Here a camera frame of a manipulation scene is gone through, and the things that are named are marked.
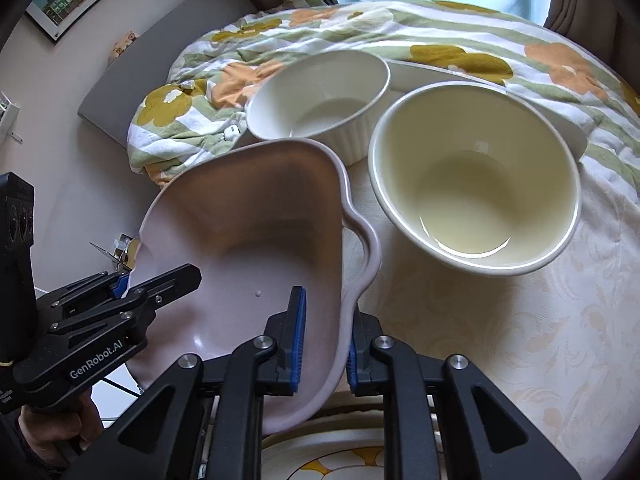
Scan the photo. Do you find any grey padded headboard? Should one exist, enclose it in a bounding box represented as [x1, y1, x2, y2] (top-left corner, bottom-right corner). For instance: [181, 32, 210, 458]
[77, 0, 262, 149]

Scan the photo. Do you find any yellow cartoon print plate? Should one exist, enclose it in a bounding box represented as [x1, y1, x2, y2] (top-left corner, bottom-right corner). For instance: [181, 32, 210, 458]
[261, 400, 387, 480]

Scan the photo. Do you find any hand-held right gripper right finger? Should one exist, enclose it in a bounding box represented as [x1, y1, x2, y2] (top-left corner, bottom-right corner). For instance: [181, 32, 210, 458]
[347, 305, 584, 480]

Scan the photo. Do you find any floral striped blanket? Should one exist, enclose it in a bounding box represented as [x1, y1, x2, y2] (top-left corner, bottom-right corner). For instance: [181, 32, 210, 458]
[126, 0, 640, 187]

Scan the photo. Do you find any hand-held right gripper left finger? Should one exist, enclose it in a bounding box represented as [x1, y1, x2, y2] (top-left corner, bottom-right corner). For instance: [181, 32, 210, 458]
[60, 286, 307, 480]

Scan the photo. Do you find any person's left hand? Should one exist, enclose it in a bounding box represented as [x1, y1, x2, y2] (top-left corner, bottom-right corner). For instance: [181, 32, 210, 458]
[17, 392, 106, 468]

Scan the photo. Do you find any cream round bowl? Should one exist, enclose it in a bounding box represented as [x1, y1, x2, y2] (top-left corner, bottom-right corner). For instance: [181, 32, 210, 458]
[367, 81, 582, 279]

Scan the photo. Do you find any white ribbed bowl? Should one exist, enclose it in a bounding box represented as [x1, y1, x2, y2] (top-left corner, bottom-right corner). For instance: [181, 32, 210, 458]
[245, 50, 392, 167]

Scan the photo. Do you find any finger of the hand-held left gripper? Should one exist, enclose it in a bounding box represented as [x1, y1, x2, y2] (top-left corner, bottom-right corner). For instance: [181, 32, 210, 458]
[35, 270, 132, 314]
[47, 263, 203, 337]

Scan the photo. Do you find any pink wavy-rim bowl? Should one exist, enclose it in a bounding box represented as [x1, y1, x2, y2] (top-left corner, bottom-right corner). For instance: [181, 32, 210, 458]
[122, 138, 384, 436]

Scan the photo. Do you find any small toy figure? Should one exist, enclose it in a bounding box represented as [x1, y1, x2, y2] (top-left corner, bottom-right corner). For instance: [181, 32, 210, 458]
[110, 30, 139, 57]

